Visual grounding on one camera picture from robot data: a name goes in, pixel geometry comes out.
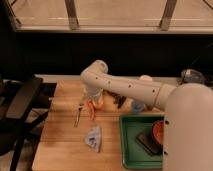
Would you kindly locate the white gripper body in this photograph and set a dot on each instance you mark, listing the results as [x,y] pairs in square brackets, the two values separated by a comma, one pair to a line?
[94,98]

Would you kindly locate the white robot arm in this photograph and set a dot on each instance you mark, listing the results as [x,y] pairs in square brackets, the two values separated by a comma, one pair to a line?
[188,114]

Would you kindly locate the dark grape bunch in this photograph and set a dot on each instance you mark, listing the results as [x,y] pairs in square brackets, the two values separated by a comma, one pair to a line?
[115,96]

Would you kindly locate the metal fork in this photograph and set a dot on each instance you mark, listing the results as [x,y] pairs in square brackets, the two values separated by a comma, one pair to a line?
[80,107]

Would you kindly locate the blue crumpled cloth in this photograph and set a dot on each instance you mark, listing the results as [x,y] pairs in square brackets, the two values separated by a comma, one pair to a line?
[94,138]

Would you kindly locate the blue small cup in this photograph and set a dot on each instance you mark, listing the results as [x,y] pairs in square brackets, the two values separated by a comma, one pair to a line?
[137,106]

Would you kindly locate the white lidded jar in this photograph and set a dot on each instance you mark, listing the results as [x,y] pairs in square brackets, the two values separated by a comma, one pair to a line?
[146,78]

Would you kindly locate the black rectangular block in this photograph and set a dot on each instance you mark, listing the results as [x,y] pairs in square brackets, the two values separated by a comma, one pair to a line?
[148,144]

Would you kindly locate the black office chair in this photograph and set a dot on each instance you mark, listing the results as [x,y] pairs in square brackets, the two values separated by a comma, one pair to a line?
[14,128]

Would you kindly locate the red-brown bowl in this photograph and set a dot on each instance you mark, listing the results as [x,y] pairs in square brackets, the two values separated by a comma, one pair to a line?
[157,131]

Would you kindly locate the green plastic tray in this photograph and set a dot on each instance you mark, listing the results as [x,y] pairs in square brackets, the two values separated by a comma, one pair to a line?
[134,155]

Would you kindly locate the grey round device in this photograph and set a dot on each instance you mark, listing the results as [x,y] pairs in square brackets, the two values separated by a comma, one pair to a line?
[192,76]

